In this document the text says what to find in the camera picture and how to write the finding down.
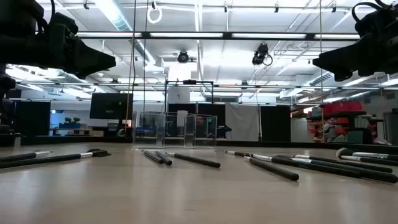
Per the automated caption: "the black wall monitor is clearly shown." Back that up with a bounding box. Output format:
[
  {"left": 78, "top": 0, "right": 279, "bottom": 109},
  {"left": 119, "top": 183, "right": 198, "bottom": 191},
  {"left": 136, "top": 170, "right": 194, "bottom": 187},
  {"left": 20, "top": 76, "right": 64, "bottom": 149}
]
[{"left": 90, "top": 93, "right": 134, "bottom": 120}]

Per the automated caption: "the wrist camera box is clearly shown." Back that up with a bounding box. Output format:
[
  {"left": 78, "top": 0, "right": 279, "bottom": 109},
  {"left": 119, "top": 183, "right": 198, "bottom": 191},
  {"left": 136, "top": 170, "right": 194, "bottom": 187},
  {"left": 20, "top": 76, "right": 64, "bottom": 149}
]
[
  {"left": 46, "top": 12, "right": 79, "bottom": 37},
  {"left": 354, "top": 9, "right": 398, "bottom": 38}
]

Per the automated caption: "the thin black makeup brush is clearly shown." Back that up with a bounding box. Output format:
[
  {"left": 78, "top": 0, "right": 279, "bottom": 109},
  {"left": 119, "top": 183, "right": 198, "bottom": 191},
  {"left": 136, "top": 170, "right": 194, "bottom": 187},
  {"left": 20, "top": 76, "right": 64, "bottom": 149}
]
[{"left": 340, "top": 154, "right": 398, "bottom": 167}]

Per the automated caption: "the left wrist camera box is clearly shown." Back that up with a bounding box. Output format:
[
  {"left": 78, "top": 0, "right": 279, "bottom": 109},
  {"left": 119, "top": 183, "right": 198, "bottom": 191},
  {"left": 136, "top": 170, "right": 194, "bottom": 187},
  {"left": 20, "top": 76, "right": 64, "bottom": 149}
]
[{"left": 46, "top": 12, "right": 79, "bottom": 37}]

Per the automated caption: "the black makeup brush silver ferrule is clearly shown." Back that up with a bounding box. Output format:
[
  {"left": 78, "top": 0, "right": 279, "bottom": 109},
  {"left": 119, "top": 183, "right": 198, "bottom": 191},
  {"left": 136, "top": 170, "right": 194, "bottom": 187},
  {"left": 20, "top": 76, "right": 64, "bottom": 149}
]
[
  {"left": 224, "top": 150, "right": 300, "bottom": 182},
  {"left": 0, "top": 151, "right": 53, "bottom": 163}
]

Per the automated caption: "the black hanging cable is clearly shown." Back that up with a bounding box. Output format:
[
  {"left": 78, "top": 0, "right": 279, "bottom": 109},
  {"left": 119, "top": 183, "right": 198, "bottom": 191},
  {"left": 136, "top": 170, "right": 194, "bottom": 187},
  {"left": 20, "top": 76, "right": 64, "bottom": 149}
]
[{"left": 142, "top": 0, "right": 149, "bottom": 113}]

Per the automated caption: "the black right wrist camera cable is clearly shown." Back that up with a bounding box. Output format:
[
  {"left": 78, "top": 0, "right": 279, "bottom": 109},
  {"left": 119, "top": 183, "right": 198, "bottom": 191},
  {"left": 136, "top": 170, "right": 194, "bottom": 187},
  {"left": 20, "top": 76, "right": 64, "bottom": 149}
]
[{"left": 351, "top": 1, "right": 388, "bottom": 23}]

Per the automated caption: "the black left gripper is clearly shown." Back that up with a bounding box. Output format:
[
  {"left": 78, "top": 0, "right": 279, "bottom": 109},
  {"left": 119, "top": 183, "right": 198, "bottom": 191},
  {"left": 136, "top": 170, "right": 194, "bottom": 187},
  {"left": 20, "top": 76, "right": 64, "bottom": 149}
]
[{"left": 39, "top": 29, "right": 116, "bottom": 80}]

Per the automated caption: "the black ceiling camera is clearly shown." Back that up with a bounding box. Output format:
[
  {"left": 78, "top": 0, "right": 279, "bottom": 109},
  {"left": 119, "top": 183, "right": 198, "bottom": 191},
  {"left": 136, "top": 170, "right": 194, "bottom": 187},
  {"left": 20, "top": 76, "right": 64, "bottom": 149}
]
[
  {"left": 251, "top": 42, "right": 274, "bottom": 67},
  {"left": 177, "top": 50, "right": 190, "bottom": 64}
]

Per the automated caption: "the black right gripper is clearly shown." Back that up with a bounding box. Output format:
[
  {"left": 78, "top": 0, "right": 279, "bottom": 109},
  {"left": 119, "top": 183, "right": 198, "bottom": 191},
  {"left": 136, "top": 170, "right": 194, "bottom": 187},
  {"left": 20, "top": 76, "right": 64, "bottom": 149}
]
[{"left": 312, "top": 29, "right": 389, "bottom": 83}]

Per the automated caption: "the black background rig frame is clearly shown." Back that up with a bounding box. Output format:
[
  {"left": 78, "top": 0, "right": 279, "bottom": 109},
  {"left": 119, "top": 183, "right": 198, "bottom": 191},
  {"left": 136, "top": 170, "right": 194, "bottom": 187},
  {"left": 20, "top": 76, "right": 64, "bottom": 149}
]
[{"left": 164, "top": 79, "right": 215, "bottom": 113}]

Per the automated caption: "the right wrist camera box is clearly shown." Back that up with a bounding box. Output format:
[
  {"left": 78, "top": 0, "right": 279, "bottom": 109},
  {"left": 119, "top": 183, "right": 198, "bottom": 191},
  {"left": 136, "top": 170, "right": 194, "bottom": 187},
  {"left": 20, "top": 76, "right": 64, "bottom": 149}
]
[{"left": 354, "top": 9, "right": 398, "bottom": 38}]

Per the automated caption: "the shelf with red bins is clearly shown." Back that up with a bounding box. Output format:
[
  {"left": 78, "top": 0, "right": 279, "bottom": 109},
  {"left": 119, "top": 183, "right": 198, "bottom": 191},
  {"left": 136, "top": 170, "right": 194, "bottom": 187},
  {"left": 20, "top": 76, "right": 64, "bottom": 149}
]
[{"left": 306, "top": 101, "right": 376, "bottom": 144}]

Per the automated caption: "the white cable loop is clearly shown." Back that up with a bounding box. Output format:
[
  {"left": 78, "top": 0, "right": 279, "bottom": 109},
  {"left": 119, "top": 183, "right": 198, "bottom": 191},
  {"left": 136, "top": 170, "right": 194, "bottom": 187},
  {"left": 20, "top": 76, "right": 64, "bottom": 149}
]
[{"left": 146, "top": 1, "right": 164, "bottom": 25}]

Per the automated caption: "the silver ceiling air duct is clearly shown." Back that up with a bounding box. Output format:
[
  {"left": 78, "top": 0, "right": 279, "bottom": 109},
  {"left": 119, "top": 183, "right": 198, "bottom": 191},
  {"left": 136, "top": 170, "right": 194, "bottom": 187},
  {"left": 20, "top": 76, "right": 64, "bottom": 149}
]
[{"left": 93, "top": 0, "right": 165, "bottom": 74}]

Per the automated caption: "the fan-head black makeup brush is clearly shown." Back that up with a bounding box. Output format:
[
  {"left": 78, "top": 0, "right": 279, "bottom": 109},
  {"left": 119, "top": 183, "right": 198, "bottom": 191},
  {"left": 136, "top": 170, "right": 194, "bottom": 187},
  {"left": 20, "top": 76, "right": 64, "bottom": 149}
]
[{"left": 274, "top": 154, "right": 394, "bottom": 174}]

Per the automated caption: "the white hanging cloth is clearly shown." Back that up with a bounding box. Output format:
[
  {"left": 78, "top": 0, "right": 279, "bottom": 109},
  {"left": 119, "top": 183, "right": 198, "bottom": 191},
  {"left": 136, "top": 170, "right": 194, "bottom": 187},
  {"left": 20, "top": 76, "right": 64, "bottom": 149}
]
[{"left": 224, "top": 103, "right": 261, "bottom": 142}]

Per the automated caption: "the black left wrist camera cable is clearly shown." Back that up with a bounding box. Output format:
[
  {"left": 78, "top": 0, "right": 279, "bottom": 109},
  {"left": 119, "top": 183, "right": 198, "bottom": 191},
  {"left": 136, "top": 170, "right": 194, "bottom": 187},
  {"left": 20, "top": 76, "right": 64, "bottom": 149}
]
[{"left": 48, "top": 0, "right": 57, "bottom": 24}]

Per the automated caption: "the clear acrylic organizer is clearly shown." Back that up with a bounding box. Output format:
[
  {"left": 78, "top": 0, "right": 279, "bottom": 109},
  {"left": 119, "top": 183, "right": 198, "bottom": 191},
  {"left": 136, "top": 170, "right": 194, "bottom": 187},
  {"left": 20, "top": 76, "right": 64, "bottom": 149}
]
[{"left": 132, "top": 111, "right": 218, "bottom": 149}]

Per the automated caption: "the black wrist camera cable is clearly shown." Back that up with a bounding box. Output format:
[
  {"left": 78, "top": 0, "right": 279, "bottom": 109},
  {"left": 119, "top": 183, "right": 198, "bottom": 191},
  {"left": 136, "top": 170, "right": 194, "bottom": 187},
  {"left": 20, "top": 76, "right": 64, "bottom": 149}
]
[
  {"left": 48, "top": 0, "right": 57, "bottom": 24},
  {"left": 351, "top": 1, "right": 388, "bottom": 23}
]

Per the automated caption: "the flat-head black makeup brush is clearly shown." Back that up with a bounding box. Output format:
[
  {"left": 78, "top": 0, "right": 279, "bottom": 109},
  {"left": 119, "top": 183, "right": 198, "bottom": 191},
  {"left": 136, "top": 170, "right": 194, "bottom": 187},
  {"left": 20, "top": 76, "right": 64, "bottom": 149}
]
[{"left": 0, "top": 148, "right": 112, "bottom": 170}]

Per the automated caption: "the black overhead beam with lights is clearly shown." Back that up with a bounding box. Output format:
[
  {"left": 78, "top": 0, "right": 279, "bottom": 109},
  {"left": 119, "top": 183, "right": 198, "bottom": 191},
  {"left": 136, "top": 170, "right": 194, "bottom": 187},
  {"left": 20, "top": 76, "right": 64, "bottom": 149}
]
[{"left": 76, "top": 30, "right": 361, "bottom": 40}]

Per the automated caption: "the round-head black makeup brush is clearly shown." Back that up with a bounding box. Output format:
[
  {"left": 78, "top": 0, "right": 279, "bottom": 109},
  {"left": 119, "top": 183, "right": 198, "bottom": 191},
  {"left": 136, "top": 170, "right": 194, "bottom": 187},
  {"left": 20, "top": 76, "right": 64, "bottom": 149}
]
[{"left": 335, "top": 147, "right": 398, "bottom": 159}]

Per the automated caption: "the short black makeup brush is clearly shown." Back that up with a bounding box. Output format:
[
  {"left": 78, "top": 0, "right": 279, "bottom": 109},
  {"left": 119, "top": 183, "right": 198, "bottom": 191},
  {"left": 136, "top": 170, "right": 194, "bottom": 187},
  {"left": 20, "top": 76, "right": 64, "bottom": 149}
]
[
  {"left": 141, "top": 150, "right": 165, "bottom": 165},
  {"left": 154, "top": 151, "right": 174, "bottom": 167}
]

